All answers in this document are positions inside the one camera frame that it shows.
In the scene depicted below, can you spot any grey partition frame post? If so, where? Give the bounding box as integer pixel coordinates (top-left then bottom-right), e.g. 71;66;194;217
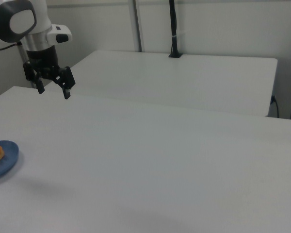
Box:
130;0;146;52

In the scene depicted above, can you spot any blue round plate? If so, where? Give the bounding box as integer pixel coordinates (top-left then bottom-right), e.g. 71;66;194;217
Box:
0;140;20;182

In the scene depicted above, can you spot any black pole stand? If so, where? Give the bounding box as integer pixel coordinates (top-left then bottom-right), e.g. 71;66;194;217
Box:
168;0;183;59

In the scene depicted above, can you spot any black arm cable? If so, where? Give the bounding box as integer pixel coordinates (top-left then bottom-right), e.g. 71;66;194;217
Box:
0;41;23;52

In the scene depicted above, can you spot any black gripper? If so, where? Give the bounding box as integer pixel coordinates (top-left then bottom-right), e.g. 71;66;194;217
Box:
23;46;77;100

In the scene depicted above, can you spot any white side table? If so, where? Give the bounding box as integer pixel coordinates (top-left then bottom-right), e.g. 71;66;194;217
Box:
69;50;279;118

